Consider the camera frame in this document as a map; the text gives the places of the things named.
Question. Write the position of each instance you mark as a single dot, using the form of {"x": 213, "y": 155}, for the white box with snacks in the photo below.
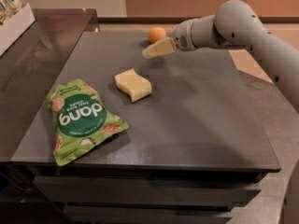
{"x": 16, "y": 16}

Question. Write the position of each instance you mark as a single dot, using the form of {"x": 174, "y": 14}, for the green dang chips bag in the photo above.
{"x": 82, "y": 122}

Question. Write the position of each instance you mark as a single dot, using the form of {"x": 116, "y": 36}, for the dark drawer cabinet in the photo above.
{"x": 194, "y": 149}

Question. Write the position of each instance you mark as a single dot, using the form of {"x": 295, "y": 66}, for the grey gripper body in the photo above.
{"x": 182, "y": 37}

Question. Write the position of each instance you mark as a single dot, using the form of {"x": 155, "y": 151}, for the dark side counter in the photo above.
{"x": 30, "y": 66}

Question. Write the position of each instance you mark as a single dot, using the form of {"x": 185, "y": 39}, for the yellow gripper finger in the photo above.
{"x": 163, "y": 46}

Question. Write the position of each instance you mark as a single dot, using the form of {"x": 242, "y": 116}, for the orange fruit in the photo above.
{"x": 155, "y": 34}

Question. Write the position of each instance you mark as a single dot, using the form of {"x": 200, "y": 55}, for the yellow wavy sponge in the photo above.
{"x": 134, "y": 85}

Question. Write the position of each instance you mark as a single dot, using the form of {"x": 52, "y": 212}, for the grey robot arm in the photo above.
{"x": 235, "y": 25}

